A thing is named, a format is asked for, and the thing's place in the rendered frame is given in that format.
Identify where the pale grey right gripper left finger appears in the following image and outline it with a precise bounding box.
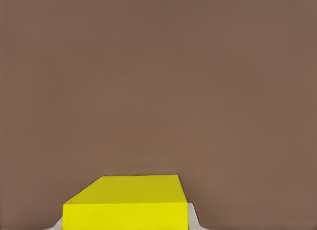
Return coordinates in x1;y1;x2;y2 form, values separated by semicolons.
52;217;64;230

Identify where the yellow square block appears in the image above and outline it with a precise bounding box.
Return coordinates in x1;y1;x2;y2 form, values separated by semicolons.
62;175;190;230

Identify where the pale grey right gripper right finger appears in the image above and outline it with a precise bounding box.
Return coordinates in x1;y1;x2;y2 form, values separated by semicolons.
187;202;211;230

